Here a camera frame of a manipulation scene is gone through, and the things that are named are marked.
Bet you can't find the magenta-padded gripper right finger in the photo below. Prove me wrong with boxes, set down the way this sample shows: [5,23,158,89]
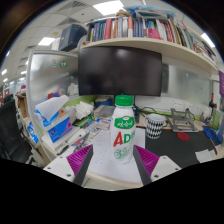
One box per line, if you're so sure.
[132,144,182,187]

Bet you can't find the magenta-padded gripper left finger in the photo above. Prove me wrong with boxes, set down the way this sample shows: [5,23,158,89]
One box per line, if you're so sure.
[43,143,95,187]

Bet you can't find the white drink bottle green cap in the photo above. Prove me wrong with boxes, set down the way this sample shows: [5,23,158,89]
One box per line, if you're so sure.
[109,94,137,165]

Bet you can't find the black desk mat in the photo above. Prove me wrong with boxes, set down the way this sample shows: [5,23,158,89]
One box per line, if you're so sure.
[144,128,218,169]

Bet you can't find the flat round red coaster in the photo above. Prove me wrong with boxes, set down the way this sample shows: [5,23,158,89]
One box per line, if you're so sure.
[176,131,191,142]

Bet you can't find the blue tissue box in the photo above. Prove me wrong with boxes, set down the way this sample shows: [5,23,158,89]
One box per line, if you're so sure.
[34,94,78,145]

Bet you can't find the black white diamond-pattern mug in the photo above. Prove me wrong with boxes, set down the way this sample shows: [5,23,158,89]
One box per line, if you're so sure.
[144,113,167,140]

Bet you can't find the white napkin stack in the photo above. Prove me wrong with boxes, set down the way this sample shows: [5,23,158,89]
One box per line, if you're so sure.
[74,100,96,121]

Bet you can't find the black office chair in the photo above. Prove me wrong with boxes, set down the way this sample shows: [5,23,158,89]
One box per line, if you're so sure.
[0,99,33,164]

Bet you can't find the purple hanging banner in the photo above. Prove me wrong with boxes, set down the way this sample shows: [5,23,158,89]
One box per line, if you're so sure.
[218,69,224,98]

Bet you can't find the black computer monitor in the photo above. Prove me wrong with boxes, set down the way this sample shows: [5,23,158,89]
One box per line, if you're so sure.
[77,45,163,98]

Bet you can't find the dark blue storage box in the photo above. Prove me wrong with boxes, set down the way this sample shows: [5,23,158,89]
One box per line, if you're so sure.
[59,23,88,53]

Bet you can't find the wooden shelf with books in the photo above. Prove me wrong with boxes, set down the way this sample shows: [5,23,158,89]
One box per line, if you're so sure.
[79,6,221,76]

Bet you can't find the ceiling lights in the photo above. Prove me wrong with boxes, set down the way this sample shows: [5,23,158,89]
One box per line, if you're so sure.
[0,0,216,83]

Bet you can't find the black cable bundle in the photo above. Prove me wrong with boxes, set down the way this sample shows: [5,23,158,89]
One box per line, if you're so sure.
[134,105,152,118]

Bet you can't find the white wall socket panel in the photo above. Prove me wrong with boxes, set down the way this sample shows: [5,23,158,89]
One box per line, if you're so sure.
[172,99,203,116]

